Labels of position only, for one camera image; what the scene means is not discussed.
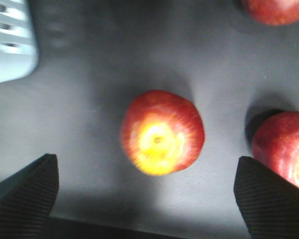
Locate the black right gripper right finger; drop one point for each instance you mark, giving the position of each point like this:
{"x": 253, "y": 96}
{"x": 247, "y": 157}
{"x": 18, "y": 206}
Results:
{"x": 268, "y": 203}

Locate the light blue plastic basket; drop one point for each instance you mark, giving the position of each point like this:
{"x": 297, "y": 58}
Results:
{"x": 18, "y": 45}

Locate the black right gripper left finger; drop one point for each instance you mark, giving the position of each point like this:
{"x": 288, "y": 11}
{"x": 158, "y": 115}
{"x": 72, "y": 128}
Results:
{"x": 27, "y": 198}

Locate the red apple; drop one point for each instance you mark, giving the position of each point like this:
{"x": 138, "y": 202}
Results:
{"x": 162, "y": 133}
{"x": 276, "y": 145}
{"x": 273, "y": 12}

